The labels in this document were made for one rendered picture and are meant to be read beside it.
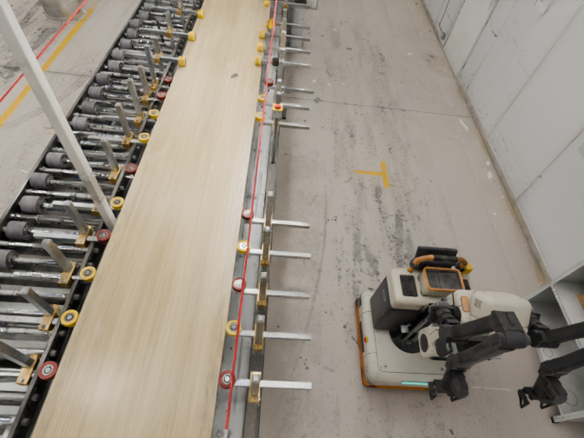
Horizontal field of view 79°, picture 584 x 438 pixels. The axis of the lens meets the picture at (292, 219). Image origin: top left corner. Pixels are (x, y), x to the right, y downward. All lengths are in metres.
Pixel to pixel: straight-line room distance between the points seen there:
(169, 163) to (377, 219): 2.06
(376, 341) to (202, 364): 1.32
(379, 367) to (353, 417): 0.41
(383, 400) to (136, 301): 1.85
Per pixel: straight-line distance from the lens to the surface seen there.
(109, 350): 2.02
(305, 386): 1.94
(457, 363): 1.74
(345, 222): 3.50
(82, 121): 3.22
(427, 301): 2.35
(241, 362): 2.18
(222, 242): 2.18
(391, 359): 2.72
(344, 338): 2.96
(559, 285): 3.39
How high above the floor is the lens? 2.74
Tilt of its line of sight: 53 degrees down
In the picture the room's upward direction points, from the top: 10 degrees clockwise
